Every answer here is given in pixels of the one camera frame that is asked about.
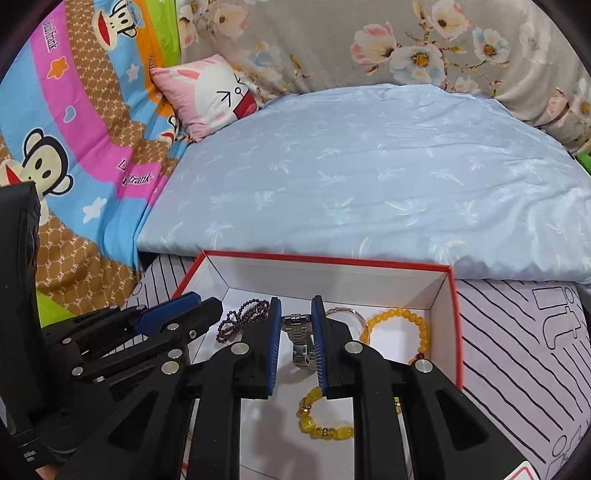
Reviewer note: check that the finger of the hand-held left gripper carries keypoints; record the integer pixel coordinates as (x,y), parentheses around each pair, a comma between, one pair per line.
(198,316)
(171,311)

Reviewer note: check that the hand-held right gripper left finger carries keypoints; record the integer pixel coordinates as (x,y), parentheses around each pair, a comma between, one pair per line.
(274,346)

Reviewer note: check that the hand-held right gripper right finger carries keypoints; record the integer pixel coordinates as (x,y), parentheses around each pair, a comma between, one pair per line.
(321,346)

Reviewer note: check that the silver wrist watch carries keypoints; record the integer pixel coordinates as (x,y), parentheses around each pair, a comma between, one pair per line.
(302,346)

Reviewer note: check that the gold bangle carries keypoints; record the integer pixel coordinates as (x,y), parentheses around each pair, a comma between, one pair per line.
(346,310)

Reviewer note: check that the red cardboard box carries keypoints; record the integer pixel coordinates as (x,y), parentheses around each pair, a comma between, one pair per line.
(323,281)

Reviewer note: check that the light blue quilt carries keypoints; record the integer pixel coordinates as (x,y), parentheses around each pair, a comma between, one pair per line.
(346,175)

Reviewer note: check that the cartoon monkey printed blanket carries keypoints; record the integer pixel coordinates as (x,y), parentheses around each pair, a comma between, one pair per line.
(92,115)

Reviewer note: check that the pink rabbit pillow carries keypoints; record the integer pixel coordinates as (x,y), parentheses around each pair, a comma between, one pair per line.
(207,97)

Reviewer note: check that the grey floral quilt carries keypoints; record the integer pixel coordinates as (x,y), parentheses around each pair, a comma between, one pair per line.
(323,41)

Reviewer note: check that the green plastic object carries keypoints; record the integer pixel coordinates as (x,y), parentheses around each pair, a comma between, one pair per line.
(585,162)

